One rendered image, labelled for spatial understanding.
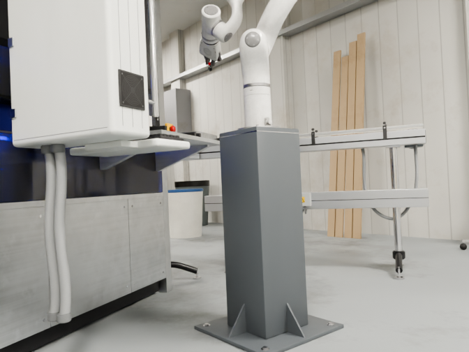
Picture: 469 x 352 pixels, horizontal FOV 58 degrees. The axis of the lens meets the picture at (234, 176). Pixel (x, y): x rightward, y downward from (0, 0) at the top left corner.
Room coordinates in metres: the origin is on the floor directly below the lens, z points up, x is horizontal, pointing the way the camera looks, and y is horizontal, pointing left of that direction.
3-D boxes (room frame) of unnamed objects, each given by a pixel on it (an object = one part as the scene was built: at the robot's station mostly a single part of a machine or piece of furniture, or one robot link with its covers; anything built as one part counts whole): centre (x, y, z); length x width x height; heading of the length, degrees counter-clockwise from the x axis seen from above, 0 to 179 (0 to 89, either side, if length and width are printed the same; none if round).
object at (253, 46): (1.83, -0.11, 1.16); 0.19 x 0.12 x 0.24; 173
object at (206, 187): (6.90, 0.69, 0.36); 0.58 x 0.56 x 0.71; 39
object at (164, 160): (2.45, 0.30, 0.79); 0.34 x 0.03 x 0.13; 69
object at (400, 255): (2.86, -1.07, 0.07); 0.50 x 0.08 x 0.14; 159
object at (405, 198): (3.08, -0.52, 0.49); 1.60 x 0.08 x 0.12; 69
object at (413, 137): (3.13, -0.38, 0.92); 1.90 x 0.15 x 0.16; 69
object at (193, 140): (2.23, 0.40, 0.87); 0.70 x 0.48 x 0.02; 159
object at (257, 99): (1.86, -0.11, 0.95); 0.19 x 0.19 x 0.18
